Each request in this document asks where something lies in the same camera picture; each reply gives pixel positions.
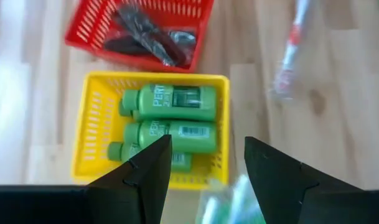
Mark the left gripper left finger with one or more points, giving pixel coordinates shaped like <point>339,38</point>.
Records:
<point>130,193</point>

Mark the toothbrush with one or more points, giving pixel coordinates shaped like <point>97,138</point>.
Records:
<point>239,196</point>

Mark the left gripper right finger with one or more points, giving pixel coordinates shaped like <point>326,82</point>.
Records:
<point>285,193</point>

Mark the red and blue toothbrush pack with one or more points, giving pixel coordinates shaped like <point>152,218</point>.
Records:
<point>293,46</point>

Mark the red plastic basket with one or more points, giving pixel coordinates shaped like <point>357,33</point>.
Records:
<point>83,31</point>

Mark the yellow plastic basket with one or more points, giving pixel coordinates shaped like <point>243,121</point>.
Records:
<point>96,124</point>

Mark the black comb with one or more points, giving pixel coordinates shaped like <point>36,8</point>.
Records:
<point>124,46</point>
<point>183,39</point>
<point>145,31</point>

